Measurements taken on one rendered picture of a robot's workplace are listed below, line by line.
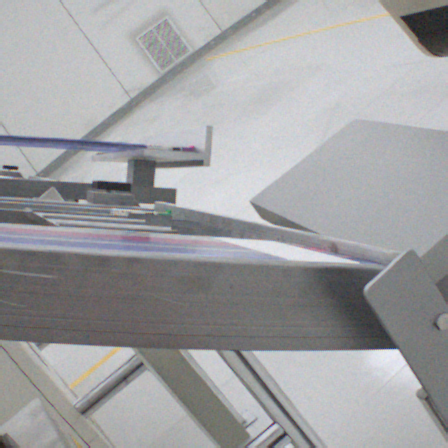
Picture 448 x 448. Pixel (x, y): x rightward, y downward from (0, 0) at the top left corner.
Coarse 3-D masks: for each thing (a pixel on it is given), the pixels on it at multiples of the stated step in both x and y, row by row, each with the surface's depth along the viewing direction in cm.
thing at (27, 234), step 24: (0, 240) 58; (24, 240) 60; (48, 240) 62; (72, 240) 64; (96, 240) 66; (120, 240) 68; (144, 240) 70; (168, 240) 72; (192, 240) 75; (216, 240) 77; (240, 240) 80
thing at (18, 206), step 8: (0, 200) 113; (0, 208) 112; (8, 208) 112; (16, 208) 113; (24, 208) 113; (32, 208) 113; (40, 208) 114; (48, 208) 114; (56, 208) 114; (64, 208) 115; (72, 208) 115; (80, 208) 116; (88, 208) 116; (96, 208) 116; (104, 208) 117
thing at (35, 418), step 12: (24, 408) 125; (36, 408) 122; (12, 420) 123; (24, 420) 120; (36, 420) 117; (48, 420) 115; (0, 432) 122; (12, 432) 119; (24, 432) 116; (36, 432) 113; (48, 432) 111; (60, 432) 114; (24, 444) 112; (36, 444) 110; (48, 444) 107; (60, 444) 105; (72, 444) 114
